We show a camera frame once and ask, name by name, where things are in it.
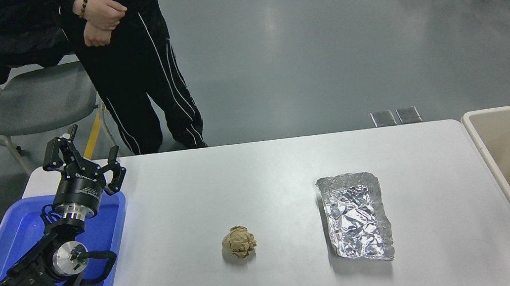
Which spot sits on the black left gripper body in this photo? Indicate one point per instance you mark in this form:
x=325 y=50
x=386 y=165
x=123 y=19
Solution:
x=79 y=190

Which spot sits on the person's left hand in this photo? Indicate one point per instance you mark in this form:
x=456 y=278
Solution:
x=97 y=36

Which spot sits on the person's right hand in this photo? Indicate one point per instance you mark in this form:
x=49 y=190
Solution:
x=106 y=13

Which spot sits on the grey chair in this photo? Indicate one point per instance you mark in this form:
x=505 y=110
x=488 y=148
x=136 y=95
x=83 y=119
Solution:
x=39 y=101

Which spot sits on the person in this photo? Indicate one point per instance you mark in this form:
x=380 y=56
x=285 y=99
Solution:
x=139 y=64

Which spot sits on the crumpled tan paper ball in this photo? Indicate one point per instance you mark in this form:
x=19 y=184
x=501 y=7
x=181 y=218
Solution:
x=239 y=242

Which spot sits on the black jacket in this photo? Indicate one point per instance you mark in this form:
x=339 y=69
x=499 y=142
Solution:
x=15 y=32

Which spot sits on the metal floor plate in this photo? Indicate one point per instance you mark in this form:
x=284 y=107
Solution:
x=383 y=118
x=408 y=115

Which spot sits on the silver foil tray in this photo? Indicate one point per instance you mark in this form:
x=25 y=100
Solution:
x=355 y=218

